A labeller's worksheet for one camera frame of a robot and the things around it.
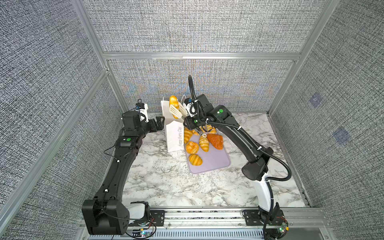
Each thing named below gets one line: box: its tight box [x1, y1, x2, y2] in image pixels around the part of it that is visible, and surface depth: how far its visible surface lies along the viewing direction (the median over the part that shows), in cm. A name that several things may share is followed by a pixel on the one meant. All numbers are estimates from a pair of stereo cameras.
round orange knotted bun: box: [185, 141, 199, 154], surface depth 97 cm
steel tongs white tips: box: [169, 102, 188, 119], surface depth 79 cm
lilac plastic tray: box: [184, 134, 231, 174], surface depth 94 cm
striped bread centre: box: [199, 135, 210, 152], surface depth 99 cm
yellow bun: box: [188, 154, 203, 166], surface depth 92 cm
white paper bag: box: [160, 97, 185, 152], surface depth 87 cm
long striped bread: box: [169, 95, 180, 119], surface depth 81 cm
